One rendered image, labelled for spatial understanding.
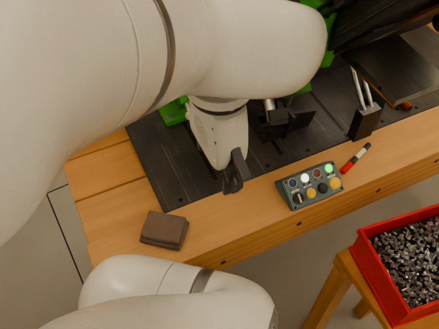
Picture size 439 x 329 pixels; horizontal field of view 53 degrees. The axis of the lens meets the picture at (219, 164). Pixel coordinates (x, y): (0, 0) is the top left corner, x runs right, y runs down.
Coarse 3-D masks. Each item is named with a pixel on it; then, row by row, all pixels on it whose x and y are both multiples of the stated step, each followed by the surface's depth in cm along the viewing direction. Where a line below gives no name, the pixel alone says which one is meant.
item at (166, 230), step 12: (156, 216) 104; (168, 216) 104; (180, 216) 104; (144, 228) 102; (156, 228) 102; (168, 228) 102; (180, 228) 102; (144, 240) 102; (156, 240) 101; (168, 240) 100; (180, 240) 102
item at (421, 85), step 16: (368, 48) 110; (384, 48) 110; (400, 48) 110; (352, 64) 109; (368, 64) 106; (384, 64) 106; (400, 64) 106; (416, 64) 106; (368, 80) 105; (384, 80) 103; (400, 80) 103; (416, 80) 103; (432, 80) 103; (384, 96) 102; (400, 96) 100; (416, 96) 101
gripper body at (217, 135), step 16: (192, 112) 60; (208, 112) 53; (224, 112) 52; (240, 112) 53; (192, 128) 63; (208, 128) 55; (224, 128) 53; (240, 128) 54; (208, 144) 58; (224, 144) 55; (240, 144) 56; (208, 160) 60; (224, 160) 57
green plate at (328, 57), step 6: (306, 0) 101; (312, 0) 100; (318, 0) 98; (324, 0) 98; (312, 6) 100; (318, 6) 98; (336, 12) 95; (324, 18) 97; (330, 18) 96; (330, 24) 97; (330, 30) 100; (330, 54) 107; (324, 60) 107; (330, 60) 108; (324, 66) 109
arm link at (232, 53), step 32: (160, 0) 22; (192, 0) 27; (224, 0) 32; (256, 0) 33; (192, 32) 26; (224, 32) 32; (256, 32) 33; (288, 32) 35; (320, 32) 38; (192, 64) 26; (224, 64) 33; (256, 64) 34; (288, 64) 36; (320, 64) 43; (160, 96) 23; (224, 96) 36; (256, 96) 37
